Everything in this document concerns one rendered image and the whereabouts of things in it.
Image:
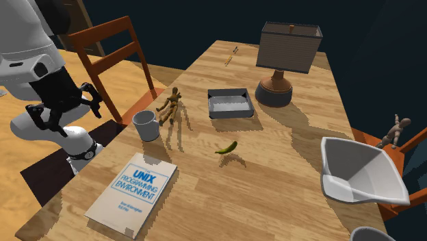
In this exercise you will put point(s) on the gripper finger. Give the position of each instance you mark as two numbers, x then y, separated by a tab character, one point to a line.
96	101
42	118

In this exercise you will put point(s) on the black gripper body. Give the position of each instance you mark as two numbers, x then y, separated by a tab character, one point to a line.
56	90

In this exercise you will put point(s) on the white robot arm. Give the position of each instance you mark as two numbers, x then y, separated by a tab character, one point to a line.
26	33

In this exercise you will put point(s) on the red-brown wooden chair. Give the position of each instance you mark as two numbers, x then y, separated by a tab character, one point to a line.
110	60

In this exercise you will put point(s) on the white mug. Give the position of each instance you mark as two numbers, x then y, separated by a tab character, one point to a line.
148	128

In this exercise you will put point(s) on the brown wooden mannequin figure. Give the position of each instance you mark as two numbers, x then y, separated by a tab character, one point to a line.
172	101

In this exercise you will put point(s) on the white book with blue print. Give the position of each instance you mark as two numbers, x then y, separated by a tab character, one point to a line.
133	207

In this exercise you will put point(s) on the grey rectangular tray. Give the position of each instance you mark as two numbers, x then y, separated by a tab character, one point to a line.
230	113

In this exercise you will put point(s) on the orange pencil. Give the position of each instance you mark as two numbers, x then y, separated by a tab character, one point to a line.
228	60

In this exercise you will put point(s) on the green banana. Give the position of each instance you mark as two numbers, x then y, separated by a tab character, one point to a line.
228	148

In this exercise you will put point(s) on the black pen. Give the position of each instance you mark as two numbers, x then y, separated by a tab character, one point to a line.
235	50

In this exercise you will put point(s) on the light wooden table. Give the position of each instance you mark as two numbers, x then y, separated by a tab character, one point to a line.
267	187

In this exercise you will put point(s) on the table lamp with grey shade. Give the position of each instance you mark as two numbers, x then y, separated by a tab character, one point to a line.
287	50

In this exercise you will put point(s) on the white angular bowl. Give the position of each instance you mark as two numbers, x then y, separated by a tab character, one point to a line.
353	167

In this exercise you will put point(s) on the grey mannequin figure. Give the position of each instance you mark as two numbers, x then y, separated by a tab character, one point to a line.
395	132

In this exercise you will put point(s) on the grey round bowl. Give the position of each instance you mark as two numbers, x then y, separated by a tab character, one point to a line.
370	235

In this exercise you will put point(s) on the orange wooden chair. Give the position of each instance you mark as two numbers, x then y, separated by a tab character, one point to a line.
413	141

